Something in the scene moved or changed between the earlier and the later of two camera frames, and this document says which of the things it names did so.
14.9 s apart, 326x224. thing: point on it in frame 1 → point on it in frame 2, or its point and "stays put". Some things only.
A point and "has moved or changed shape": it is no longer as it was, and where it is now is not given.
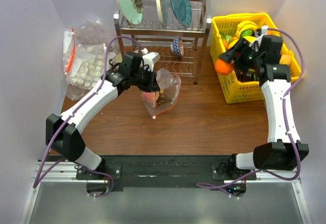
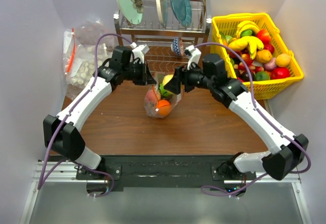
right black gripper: x=242 y=47 → x=181 y=77
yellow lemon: x=286 y=59 stays put
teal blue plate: x=181 y=3 stays put
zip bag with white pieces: x=84 y=66 stays put
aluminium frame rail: x=61 y=172 stays put
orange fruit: x=223 y=67 has moved or changed shape
